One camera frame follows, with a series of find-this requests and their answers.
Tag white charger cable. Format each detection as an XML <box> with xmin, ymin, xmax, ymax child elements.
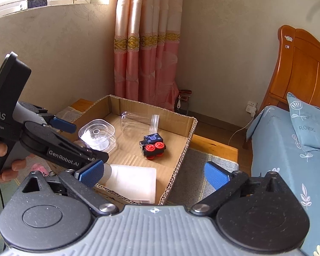
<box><xmin>228</xmin><ymin>115</ymin><xmax>254</xmax><ymax>146</ymax></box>

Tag clear square plastic container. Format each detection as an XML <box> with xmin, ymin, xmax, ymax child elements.
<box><xmin>78</xmin><ymin>119</ymin><xmax>116</xmax><ymax>154</ymax></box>

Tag white frosted plastic container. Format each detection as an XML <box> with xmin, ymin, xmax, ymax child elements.
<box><xmin>103</xmin><ymin>164</ymin><xmax>157</xmax><ymax>204</ymax></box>

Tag person's left hand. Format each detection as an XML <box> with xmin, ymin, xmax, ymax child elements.
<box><xmin>0</xmin><ymin>137</ymin><xmax>27</xmax><ymax>183</ymax></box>

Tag black cable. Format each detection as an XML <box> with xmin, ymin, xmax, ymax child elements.
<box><xmin>0</xmin><ymin>183</ymin><xmax>6</xmax><ymax>214</ymax></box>

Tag blue floral bed sheet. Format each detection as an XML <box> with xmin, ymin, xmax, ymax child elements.
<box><xmin>246</xmin><ymin>105</ymin><xmax>320</xmax><ymax>256</ymax></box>

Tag blue floral pillow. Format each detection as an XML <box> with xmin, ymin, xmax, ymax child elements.
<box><xmin>287</xmin><ymin>92</ymin><xmax>320</xmax><ymax>154</ymax></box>

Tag black toy block red wheels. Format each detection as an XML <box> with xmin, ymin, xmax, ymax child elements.
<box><xmin>139</xmin><ymin>132</ymin><xmax>166</xmax><ymax>160</ymax></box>

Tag dark object on sill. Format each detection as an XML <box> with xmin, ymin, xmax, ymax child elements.
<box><xmin>27</xmin><ymin>0</ymin><xmax>48</xmax><ymax>9</ymax></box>

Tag wooden bed headboard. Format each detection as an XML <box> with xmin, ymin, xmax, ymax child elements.
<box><xmin>259</xmin><ymin>25</ymin><xmax>320</xmax><ymax>112</ymax></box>

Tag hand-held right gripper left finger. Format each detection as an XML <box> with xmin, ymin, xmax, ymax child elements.
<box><xmin>21</xmin><ymin>159</ymin><xmax>119</xmax><ymax>217</ymax></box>

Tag clear plastic bottle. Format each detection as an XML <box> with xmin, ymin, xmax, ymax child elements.
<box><xmin>120</xmin><ymin>111</ymin><xmax>160</xmax><ymax>140</ymax></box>

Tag pink curtain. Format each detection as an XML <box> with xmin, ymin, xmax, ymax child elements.
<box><xmin>113</xmin><ymin>0</ymin><xmax>186</xmax><ymax>112</ymax></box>

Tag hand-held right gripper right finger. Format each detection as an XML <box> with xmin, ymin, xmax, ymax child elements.
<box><xmin>191</xmin><ymin>161</ymin><xmax>292</xmax><ymax>215</ymax></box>

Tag brown cardboard box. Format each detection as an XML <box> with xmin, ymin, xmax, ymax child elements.
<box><xmin>74</xmin><ymin>95</ymin><xmax>198</xmax><ymax>206</ymax></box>

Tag pink figure keychain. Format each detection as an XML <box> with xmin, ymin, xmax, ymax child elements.
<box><xmin>31</xmin><ymin>163</ymin><xmax>55</xmax><ymax>176</ymax></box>

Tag white wall charger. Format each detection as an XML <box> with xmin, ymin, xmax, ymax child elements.
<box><xmin>245</xmin><ymin>100</ymin><xmax>258</xmax><ymax>118</ymax></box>

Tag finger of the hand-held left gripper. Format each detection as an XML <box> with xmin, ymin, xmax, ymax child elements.
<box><xmin>32</xmin><ymin>128</ymin><xmax>110</xmax><ymax>170</ymax></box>
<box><xmin>41</xmin><ymin>112</ymin><xmax>77</xmax><ymax>134</ymax></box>

